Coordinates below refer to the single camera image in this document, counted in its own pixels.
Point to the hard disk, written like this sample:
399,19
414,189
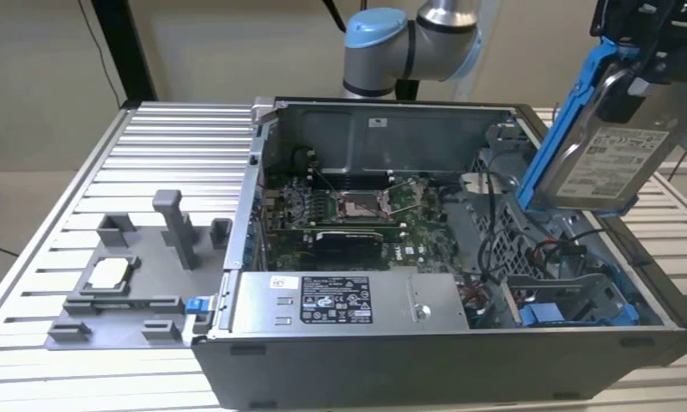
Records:
601,167

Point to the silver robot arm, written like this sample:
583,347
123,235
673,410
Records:
378,64

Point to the blue plastic disk carrier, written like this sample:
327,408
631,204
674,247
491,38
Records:
541,312

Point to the grey metal drive cage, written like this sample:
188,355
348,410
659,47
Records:
461,223

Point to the green motherboard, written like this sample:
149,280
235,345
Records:
435,232

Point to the black RAM slot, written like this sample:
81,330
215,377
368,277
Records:
355,222
403,234
360,173
360,182

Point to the CPU socket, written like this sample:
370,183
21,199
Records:
358,210

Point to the locking lever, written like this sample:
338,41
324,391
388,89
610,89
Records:
326,180

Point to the small black cylinder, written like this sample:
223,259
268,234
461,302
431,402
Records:
302,159

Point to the black graphics card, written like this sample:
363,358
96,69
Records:
350,246

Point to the silver power supply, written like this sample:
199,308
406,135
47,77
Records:
350,300

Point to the black PC case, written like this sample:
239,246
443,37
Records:
378,373

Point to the blue case latch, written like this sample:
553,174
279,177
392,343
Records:
195,305

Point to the grey parts rack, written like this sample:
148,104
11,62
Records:
148,274

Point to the silver CPU chip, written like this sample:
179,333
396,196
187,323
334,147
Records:
111,272

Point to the black metal post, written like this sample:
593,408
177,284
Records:
125,51

